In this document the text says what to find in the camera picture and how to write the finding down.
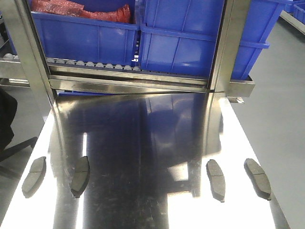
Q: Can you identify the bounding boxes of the far blue bins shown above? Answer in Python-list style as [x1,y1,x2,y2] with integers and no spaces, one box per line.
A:
[284,0,305,21]

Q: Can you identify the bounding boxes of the black office chair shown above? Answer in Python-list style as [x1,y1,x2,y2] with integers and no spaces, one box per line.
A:
[0,88,38,162]

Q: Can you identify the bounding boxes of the left blue plastic bin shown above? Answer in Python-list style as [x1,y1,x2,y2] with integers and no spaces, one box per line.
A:
[31,0,140,67]

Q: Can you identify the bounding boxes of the blue plastic bin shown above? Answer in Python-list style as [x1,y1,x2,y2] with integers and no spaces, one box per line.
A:
[138,0,290,80]
[31,0,140,67]

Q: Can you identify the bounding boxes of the steel roller conveyor rack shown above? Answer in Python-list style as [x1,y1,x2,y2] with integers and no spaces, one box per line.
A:
[0,0,256,122]

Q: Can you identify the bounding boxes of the right blue plastic bin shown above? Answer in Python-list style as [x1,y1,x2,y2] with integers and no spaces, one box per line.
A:
[138,0,290,80]

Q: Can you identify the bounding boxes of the red plastic bag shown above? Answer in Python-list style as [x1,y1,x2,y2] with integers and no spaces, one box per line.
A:
[30,0,132,24]

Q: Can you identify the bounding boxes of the grey brake pad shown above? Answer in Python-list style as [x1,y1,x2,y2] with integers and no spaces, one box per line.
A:
[71,156,91,198]
[244,158,272,201]
[21,156,47,198]
[206,159,225,203]

